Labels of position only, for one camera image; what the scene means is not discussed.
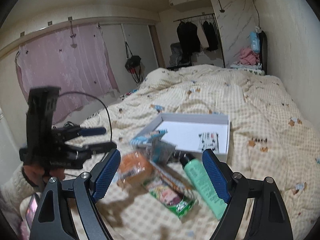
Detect mint green tube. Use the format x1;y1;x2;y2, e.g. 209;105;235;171
180;153;227;220

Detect brown bread bun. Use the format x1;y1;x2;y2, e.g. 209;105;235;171
117;151;154;190

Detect brown orange biscuit box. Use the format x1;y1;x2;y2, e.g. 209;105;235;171
150;161;193;193

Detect black white tissue pack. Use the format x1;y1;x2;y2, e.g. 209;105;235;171
198;132;219;152

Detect green snack packet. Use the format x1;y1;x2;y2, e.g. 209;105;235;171
142;174;197;219

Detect dark clear snack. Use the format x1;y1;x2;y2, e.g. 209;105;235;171
146;138;176;165

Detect blue cartoon girl candy packet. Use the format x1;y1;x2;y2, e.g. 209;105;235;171
130;129;167;148

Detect left hand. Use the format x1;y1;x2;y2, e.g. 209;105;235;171
22;165;65;187

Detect white shallow cardboard box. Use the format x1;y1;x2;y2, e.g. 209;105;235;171
137;113;230;162

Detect cream checkered bed quilt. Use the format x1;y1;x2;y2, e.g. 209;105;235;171
0;64;320;240

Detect pink lace curtain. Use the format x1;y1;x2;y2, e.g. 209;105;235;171
15;23;119;124

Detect black hanging bag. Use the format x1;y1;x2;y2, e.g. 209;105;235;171
125;42;143;85

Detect black hanging clothes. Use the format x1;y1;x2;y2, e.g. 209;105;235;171
168;21;224;69

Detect pink clothes pile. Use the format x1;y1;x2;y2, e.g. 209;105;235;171
239;48;260;66

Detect light blue wipes pack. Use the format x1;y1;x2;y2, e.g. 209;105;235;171
249;31;260;54

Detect black cable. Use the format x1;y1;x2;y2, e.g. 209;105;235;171
57;91;113;143

